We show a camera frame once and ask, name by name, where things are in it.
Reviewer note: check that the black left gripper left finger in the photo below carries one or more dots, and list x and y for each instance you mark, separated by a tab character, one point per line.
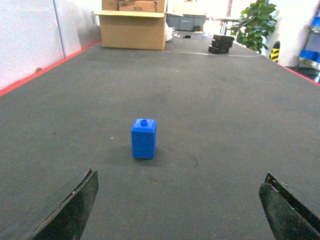
68	221

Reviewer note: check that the stack of black boxes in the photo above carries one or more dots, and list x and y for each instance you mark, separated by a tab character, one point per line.
221	44

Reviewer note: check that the green potted plant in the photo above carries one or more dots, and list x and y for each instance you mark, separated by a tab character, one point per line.
256	23

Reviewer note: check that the steel shelf rack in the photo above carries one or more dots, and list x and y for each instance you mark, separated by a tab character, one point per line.
312	41

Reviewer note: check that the blue bin on shelf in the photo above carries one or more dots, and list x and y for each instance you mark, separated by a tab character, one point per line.
309	54

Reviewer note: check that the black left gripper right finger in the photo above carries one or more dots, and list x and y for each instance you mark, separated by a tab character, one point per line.
287	217

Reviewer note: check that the yellow black warning post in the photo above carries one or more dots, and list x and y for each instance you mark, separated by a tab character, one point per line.
275	52

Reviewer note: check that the blue plastic block part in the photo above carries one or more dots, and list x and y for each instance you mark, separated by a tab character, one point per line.
143	138

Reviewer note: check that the grey plastic crate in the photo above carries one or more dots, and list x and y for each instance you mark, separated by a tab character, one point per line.
187	22

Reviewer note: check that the large open cardboard box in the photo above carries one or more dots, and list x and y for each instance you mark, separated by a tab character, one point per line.
134	24

